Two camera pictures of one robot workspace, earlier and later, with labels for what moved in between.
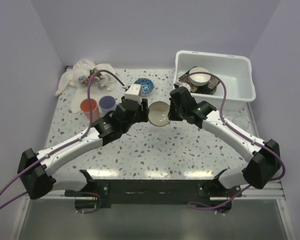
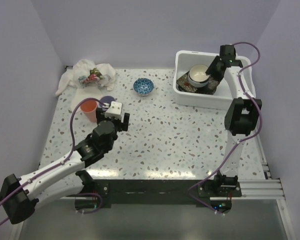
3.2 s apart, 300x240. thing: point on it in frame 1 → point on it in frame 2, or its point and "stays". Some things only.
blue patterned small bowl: x=147 y=86 stays
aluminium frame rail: x=272 y=190 stays
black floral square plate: x=209 y=88 stays
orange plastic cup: x=85 y=107 stays
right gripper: x=172 y=115 → x=210 y=70
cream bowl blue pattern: x=158 y=113 → x=197 y=76
